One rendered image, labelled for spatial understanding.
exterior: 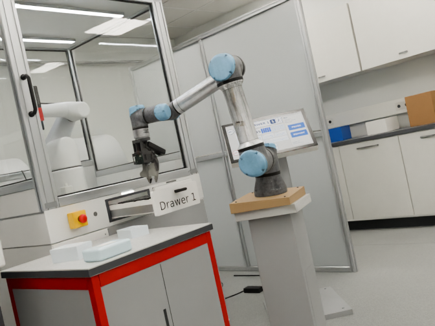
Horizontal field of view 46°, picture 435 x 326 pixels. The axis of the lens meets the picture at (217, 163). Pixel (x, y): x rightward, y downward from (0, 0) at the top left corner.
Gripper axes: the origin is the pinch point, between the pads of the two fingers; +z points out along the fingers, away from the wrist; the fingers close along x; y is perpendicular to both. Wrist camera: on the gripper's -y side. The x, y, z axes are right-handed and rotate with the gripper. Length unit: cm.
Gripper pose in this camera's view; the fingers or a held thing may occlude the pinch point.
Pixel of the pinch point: (153, 180)
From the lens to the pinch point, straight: 240.2
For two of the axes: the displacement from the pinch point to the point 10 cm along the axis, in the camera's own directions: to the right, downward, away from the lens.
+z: 1.9, 9.8, 0.2
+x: 7.6, -1.4, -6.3
